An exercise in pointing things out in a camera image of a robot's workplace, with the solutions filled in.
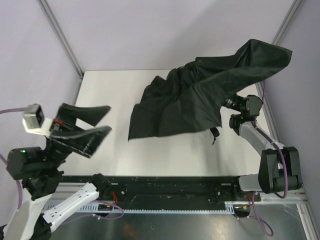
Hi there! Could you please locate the black folding umbrella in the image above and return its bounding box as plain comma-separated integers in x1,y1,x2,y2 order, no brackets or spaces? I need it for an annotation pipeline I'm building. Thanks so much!
127,39,293,140

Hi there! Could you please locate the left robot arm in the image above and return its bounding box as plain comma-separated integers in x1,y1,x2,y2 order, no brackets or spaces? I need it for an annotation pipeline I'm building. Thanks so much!
0,103,111,240

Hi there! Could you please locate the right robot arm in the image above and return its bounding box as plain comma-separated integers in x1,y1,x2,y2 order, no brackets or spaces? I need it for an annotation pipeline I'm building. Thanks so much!
223,94,302,199

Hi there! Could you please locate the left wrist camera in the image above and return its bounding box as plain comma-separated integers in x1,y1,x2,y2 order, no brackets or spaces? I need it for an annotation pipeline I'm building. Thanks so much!
22,103,53,137

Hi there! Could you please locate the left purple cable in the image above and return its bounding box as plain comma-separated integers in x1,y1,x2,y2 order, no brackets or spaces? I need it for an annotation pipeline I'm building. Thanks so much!
0,107,26,116

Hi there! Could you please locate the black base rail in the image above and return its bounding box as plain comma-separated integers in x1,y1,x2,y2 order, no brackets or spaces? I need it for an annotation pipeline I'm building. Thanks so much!
59,175,262,203

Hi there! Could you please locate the left aluminium frame post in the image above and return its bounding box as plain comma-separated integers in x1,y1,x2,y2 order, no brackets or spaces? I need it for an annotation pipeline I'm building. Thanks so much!
37,0,84,80

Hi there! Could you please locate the aluminium frame post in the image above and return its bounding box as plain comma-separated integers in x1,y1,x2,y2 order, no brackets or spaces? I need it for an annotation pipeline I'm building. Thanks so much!
271,0,305,46
37,0,84,80

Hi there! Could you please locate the slotted cable duct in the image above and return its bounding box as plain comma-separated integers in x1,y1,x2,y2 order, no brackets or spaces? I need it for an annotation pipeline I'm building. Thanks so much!
47,201,237,215

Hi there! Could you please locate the right aluminium frame post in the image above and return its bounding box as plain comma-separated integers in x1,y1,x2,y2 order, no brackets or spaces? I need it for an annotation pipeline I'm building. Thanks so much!
271,0,305,46

